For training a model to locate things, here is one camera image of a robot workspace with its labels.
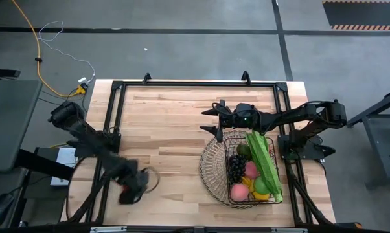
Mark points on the yellow orange starfruit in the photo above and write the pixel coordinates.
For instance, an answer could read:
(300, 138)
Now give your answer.
(245, 181)

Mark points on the white power supply box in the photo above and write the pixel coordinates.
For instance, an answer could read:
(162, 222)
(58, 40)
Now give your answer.
(63, 165)

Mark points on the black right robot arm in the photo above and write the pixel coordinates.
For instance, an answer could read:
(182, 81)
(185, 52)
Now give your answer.
(298, 118)

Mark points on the yellow banana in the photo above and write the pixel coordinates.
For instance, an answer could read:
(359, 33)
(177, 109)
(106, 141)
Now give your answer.
(251, 188)

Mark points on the black metal stand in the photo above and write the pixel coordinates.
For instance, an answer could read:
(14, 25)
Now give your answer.
(376, 129)

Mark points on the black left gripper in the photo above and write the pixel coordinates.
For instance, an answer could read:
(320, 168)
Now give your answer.
(135, 182)

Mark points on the dark grey desk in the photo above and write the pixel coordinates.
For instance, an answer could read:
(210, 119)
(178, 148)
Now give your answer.
(10, 123)

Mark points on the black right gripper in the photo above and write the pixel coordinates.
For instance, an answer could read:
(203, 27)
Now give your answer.
(243, 118)

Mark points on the red apple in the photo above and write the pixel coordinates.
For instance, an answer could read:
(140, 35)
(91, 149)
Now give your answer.
(125, 188)

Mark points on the black mat with hazard stripes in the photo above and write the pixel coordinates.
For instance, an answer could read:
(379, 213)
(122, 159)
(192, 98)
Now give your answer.
(363, 13)

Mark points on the black aluminium table frame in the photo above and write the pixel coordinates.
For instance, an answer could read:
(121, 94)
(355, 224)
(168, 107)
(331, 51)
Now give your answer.
(182, 83)

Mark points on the pink peach with green leaf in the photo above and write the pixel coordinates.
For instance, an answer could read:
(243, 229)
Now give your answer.
(239, 192)

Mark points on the long green leafy vegetable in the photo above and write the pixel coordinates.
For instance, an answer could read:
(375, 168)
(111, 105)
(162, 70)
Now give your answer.
(263, 161)

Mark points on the yellow lemon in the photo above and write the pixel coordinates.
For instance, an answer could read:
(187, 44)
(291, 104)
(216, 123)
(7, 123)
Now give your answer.
(261, 196)

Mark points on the green apple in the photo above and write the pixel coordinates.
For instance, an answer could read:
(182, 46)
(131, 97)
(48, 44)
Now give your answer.
(260, 186)

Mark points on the green avocado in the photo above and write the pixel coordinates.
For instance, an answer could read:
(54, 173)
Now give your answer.
(243, 150)

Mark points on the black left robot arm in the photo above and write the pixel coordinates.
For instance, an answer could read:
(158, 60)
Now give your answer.
(91, 142)

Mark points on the black grape bunch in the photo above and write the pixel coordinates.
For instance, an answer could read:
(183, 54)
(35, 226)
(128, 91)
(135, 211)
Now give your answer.
(237, 168)

